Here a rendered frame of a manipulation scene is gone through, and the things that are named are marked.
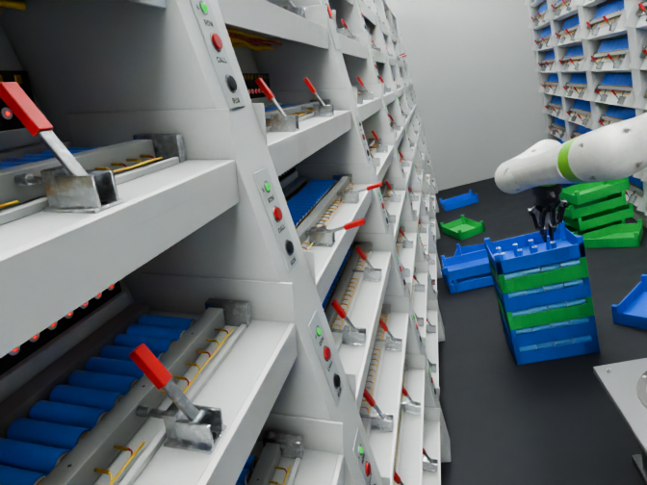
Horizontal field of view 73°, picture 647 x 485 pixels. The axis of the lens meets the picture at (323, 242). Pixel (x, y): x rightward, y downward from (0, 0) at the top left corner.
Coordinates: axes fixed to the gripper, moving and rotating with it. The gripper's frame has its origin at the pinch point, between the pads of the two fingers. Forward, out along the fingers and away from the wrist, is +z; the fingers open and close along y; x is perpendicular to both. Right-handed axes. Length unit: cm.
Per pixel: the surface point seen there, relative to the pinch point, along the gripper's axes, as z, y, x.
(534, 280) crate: 9.0, -9.1, -13.6
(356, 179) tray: -65, -55, -27
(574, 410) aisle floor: 29, -10, -54
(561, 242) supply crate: 11.0, 6.3, 3.8
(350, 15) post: -80, -50, 57
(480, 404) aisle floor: 32, -39, -46
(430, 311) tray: 36, -50, 2
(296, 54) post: -95, -61, -12
